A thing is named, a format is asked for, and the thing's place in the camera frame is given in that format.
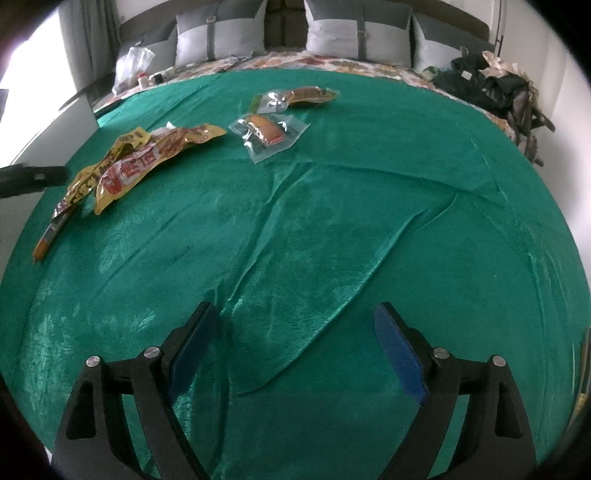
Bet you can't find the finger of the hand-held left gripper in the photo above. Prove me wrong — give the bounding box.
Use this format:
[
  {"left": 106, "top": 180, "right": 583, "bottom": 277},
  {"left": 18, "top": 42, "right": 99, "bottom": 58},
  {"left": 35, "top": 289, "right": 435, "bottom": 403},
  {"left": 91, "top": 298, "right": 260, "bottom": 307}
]
[{"left": 0, "top": 165, "right": 71, "bottom": 198}]

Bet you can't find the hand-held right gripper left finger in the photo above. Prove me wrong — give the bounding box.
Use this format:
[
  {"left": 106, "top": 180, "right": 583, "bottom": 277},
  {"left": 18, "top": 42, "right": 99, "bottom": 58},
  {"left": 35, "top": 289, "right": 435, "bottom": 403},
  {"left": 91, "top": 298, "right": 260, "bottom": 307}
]
[{"left": 51, "top": 301, "right": 221, "bottom": 480}]

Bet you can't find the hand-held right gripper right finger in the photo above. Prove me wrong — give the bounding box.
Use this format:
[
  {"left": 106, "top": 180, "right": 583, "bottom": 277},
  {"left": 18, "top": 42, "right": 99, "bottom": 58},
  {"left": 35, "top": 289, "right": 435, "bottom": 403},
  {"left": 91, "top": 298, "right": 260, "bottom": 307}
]
[{"left": 373, "top": 302, "right": 539, "bottom": 480}]

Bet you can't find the white cardboard box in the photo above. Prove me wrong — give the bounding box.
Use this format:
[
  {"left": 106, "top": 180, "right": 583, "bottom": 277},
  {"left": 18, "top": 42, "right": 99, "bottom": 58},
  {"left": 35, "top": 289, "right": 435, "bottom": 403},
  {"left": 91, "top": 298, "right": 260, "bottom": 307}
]
[{"left": 0, "top": 95, "right": 99, "bottom": 278}]

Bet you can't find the orange sausage stick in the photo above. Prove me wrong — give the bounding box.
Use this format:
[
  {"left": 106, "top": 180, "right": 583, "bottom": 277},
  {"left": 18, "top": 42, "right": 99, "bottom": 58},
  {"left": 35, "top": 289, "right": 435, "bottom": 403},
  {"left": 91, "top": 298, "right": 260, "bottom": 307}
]
[{"left": 33, "top": 207, "right": 75, "bottom": 262}]

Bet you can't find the red and yellow snack packet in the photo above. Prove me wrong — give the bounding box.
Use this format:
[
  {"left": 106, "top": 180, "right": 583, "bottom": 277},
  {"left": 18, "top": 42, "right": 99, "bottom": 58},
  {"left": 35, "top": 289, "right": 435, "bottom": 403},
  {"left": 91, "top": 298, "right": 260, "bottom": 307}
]
[{"left": 93, "top": 123, "right": 228, "bottom": 216}]

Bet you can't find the clear packet orange snack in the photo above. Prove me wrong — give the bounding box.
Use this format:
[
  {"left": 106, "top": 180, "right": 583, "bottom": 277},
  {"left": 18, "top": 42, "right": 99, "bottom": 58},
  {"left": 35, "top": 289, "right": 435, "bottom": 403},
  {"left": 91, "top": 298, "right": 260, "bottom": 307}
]
[{"left": 229, "top": 113, "right": 310, "bottom": 164}]

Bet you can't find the clear packet brown chicken leg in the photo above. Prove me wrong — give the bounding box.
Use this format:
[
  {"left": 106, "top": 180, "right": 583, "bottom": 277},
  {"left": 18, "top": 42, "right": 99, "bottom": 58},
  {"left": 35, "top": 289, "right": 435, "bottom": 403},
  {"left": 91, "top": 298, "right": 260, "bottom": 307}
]
[{"left": 250, "top": 86, "right": 339, "bottom": 114}]

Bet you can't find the green blanket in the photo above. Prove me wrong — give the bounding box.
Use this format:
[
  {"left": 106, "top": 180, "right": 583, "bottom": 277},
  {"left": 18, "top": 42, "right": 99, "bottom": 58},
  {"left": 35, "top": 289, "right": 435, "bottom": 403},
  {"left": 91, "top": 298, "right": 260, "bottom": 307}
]
[{"left": 0, "top": 68, "right": 591, "bottom": 480}]

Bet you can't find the grey curtain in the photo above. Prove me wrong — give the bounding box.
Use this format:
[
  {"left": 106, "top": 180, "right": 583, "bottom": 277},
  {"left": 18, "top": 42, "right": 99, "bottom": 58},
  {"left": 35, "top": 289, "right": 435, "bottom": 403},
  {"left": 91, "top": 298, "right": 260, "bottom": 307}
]
[{"left": 59, "top": 0, "right": 119, "bottom": 95}]

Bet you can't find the clear plastic bag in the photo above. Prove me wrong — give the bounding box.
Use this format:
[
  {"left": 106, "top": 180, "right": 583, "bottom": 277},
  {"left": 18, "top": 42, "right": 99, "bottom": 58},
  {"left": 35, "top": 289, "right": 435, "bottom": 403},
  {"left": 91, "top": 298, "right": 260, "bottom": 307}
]
[{"left": 113, "top": 45, "right": 156, "bottom": 94}]

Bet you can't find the grey two-tone pillow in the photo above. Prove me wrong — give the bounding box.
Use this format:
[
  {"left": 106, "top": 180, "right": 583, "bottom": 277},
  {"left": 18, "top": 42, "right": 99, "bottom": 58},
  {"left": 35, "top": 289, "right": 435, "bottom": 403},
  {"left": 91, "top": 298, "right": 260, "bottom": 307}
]
[
  {"left": 410, "top": 13, "right": 491, "bottom": 73},
  {"left": 115, "top": 27, "right": 180, "bottom": 80},
  {"left": 304, "top": 0, "right": 415, "bottom": 68},
  {"left": 174, "top": 0, "right": 269, "bottom": 66}
]

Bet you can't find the black backpack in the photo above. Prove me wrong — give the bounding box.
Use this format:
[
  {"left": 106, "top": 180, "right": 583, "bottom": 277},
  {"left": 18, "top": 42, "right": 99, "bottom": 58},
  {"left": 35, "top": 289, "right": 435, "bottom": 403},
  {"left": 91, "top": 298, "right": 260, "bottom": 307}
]
[{"left": 431, "top": 53, "right": 533, "bottom": 117}]

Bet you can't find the floral cloth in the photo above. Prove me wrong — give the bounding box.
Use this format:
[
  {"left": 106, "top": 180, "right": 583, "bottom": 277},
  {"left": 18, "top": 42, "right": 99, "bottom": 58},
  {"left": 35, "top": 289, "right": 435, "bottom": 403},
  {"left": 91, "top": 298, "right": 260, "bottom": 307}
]
[{"left": 481, "top": 49, "right": 523, "bottom": 75}]

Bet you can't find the brown strapped bag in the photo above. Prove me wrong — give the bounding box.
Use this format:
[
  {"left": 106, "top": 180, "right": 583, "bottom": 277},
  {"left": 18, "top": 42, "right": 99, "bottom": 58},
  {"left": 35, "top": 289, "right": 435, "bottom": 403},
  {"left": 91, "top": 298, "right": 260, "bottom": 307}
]
[{"left": 507, "top": 78, "right": 558, "bottom": 168}]

